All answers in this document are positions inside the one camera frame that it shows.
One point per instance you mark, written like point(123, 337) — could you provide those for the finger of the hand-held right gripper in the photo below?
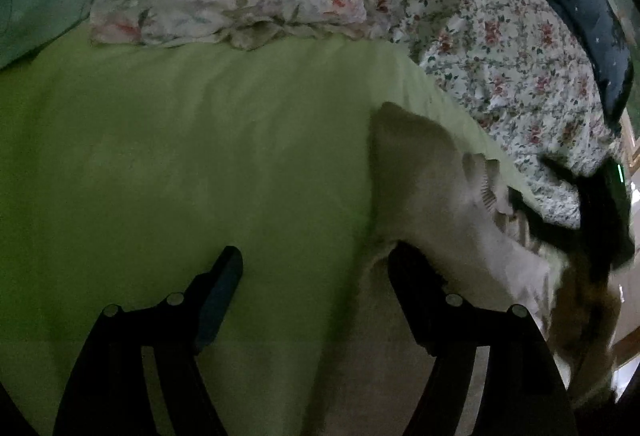
point(532, 216)

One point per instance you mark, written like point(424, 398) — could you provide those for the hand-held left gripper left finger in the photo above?
point(221, 296)

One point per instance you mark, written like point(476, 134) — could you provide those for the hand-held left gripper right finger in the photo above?
point(411, 286)

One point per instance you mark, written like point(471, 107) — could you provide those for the small white garment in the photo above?
point(430, 196)

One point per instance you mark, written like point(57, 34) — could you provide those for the person's right forearm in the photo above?
point(582, 316)

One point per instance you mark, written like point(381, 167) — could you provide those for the green bed sheet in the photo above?
point(175, 141)

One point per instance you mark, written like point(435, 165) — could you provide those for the white floral quilt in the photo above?
point(480, 26)

